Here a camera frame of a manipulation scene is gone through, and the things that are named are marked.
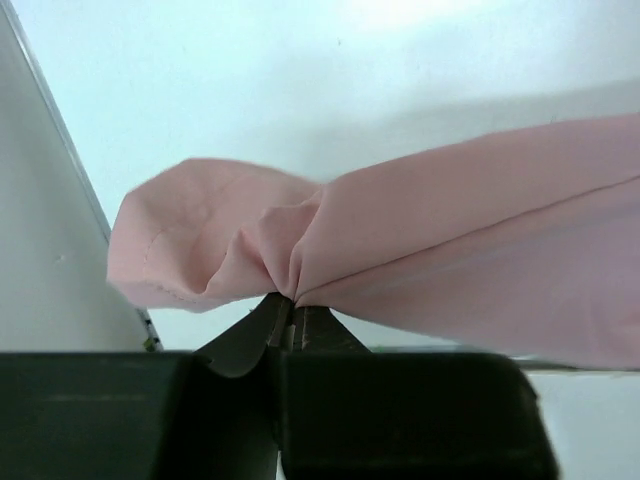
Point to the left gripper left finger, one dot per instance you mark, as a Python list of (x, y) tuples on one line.
[(180, 415)]

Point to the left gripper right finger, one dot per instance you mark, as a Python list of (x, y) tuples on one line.
[(346, 412)]

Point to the pink trousers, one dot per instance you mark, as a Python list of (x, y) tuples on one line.
[(522, 242)]

